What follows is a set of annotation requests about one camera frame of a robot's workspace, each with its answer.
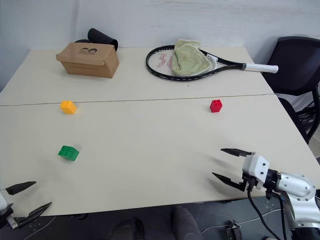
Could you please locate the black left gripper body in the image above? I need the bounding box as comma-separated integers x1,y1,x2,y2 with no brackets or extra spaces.
0,208,21,229

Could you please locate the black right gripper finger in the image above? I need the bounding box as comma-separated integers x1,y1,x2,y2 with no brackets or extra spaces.
211,171,247,192
220,148,256,158

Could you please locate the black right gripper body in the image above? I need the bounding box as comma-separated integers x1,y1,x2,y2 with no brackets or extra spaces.
240,151,259,193

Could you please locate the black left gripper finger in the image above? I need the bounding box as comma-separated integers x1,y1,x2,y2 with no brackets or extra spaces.
5,181,37,196
17,201,53,228

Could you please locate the red toy block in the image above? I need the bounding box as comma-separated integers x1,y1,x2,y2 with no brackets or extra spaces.
209,99,223,113

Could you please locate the green toy block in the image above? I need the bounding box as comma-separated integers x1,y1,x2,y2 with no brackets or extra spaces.
57,145,80,163

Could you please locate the black tennis racket white grip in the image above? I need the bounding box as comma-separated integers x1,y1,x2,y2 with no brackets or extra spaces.
145,44,280,83

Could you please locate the yellow toy block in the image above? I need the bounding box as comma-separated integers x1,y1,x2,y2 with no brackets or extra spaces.
59,100,77,115

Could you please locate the black office chair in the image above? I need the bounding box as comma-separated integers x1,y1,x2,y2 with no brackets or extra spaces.
261,36,320,145

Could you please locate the light green towel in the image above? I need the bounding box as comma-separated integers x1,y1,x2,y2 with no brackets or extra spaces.
171,38,213,76

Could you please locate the brown cardboard box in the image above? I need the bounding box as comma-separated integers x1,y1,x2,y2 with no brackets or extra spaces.
55,42,120,79

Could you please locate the black rolled mat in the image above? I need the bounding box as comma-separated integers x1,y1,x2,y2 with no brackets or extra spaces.
74,27,119,52

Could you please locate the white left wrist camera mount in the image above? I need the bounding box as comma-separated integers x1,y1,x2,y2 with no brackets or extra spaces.
0,189,14,217

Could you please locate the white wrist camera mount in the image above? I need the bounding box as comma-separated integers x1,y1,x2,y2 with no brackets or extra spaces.
0,189,14,217
241,154,271,190

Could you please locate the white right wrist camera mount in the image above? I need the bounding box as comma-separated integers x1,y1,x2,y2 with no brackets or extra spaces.
241,154,271,190

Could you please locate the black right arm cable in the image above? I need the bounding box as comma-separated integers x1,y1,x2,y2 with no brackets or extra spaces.
246,184,282,240

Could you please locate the small metal bracket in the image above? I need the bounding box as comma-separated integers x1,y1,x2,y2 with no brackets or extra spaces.
225,219,242,240

